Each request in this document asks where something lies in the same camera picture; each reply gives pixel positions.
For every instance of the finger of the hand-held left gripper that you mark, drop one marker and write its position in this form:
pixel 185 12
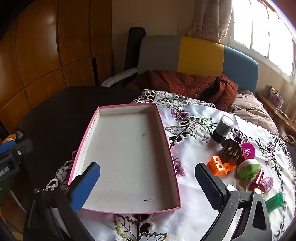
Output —
pixel 22 148

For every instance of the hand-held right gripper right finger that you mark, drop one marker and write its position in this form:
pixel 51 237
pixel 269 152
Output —
pixel 208 183

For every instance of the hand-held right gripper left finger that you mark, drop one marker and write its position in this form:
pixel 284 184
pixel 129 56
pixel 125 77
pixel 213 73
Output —
pixel 86 185

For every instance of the orange cube blocks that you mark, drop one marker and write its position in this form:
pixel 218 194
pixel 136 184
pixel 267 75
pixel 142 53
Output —
pixel 216 165

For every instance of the brown wooden massage comb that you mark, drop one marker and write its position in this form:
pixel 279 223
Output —
pixel 231 148

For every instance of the green white plastic case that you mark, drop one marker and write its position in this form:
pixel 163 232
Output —
pixel 247 168

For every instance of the pink cardboard box tray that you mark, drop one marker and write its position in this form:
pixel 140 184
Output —
pixel 120 150

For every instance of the red puzzle piece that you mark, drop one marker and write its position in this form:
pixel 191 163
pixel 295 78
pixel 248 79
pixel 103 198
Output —
pixel 257 179

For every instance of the magenta sink strainer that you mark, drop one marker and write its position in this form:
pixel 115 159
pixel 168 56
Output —
pixel 248 150

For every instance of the grey cylindrical cup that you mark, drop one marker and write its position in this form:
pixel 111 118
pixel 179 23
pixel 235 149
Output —
pixel 223 129

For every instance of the purple carved egg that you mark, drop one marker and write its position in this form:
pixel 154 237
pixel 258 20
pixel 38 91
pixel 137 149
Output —
pixel 267 184

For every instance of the green plastic holder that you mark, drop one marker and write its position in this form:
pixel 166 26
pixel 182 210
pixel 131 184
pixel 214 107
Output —
pixel 275 201

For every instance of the orange white object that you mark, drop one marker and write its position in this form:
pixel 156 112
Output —
pixel 10 139

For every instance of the white embroidered floral tablecloth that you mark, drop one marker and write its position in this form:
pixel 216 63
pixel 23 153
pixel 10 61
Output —
pixel 196 160

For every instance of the beige duvet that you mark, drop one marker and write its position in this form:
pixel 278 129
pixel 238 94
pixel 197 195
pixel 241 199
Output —
pixel 249 109

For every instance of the wooden side table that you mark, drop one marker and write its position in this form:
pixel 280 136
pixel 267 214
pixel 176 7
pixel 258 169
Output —
pixel 272 111

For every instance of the rust brown quilted jacket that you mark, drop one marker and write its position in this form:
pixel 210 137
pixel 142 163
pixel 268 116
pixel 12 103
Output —
pixel 180 83

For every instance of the wooden wardrobe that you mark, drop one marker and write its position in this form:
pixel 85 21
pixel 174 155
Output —
pixel 46 46

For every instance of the pink printed box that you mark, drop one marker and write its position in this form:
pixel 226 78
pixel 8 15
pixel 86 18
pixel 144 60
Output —
pixel 275 97

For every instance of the multicolour padded chair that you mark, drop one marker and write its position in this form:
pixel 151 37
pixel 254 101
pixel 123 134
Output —
pixel 201 55

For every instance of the window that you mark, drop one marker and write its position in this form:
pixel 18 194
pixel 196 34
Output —
pixel 259 30

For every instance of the pink curtain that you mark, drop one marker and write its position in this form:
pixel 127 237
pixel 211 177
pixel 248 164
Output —
pixel 208 20

